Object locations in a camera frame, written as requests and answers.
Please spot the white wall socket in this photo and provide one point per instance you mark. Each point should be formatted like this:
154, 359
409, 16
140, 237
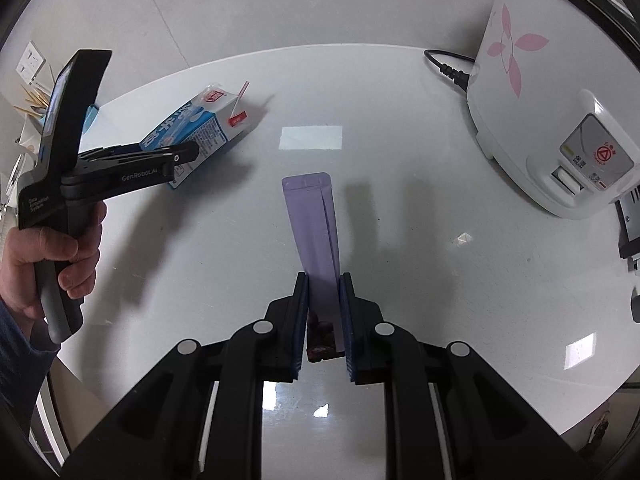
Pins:
30, 60

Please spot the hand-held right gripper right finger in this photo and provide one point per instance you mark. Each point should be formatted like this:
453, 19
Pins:
347, 330

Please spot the blue white milk carton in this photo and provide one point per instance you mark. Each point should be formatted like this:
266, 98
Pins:
210, 130

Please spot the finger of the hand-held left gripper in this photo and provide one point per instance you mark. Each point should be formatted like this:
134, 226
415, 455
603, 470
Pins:
117, 149
182, 152

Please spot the wooden chopsticks bundle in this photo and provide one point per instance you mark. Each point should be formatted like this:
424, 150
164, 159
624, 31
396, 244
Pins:
32, 100

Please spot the white rice cooker pink flower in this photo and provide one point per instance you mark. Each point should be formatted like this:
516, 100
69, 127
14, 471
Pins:
540, 110

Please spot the person's left forearm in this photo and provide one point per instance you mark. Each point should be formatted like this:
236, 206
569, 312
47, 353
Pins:
20, 360

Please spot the purple packet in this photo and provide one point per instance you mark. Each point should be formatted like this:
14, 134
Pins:
312, 230

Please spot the blue utensil holder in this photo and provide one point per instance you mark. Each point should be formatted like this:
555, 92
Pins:
91, 117

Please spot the person's left hand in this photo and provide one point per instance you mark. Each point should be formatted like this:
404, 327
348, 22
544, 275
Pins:
30, 250

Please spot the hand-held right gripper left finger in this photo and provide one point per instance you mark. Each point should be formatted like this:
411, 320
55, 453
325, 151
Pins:
300, 325

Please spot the black appliance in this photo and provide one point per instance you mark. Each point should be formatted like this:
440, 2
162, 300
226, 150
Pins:
630, 225

